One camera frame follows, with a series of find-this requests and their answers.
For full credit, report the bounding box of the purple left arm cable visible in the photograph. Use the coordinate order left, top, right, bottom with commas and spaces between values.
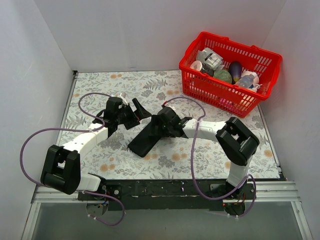
19, 92, 127, 227

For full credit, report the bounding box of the grey foil snack pouch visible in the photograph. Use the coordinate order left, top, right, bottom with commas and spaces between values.
196, 47, 224, 71

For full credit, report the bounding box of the clear plastic bottle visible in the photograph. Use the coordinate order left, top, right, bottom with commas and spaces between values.
235, 74, 255, 89

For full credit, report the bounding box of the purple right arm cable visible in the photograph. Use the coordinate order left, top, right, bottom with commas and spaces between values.
162, 96, 257, 221

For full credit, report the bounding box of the aluminium frame rail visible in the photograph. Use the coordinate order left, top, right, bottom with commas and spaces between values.
22, 181, 312, 240

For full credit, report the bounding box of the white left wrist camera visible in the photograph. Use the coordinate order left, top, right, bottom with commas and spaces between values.
117, 92, 129, 106

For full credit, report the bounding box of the floral patterned table mat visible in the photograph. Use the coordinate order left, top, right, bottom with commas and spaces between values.
48, 69, 281, 180

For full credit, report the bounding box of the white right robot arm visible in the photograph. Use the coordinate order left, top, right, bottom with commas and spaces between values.
150, 107, 260, 199

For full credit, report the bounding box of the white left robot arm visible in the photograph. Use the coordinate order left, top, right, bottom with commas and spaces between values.
40, 97, 151, 200

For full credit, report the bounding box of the red plastic shopping basket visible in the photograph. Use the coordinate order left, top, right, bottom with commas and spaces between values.
179, 31, 283, 118

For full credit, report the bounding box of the green textured ball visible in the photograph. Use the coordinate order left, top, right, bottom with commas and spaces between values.
213, 69, 233, 84

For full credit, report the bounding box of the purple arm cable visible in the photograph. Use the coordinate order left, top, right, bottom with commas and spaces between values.
162, 96, 257, 221
19, 92, 127, 227

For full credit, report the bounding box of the white pink cup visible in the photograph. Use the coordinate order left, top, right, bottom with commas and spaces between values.
190, 60, 203, 72

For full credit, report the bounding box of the black zippered tool case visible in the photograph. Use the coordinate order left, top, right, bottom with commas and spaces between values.
128, 115, 165, 158

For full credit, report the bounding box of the white round toy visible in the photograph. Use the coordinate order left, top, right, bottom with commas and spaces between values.
241, 70, 262, 92

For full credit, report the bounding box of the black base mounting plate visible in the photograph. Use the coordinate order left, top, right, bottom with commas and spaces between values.
77, 178, 258, 212

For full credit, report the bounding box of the purple toy eggplant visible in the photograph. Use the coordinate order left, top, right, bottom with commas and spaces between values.
228, 61, 242, 84

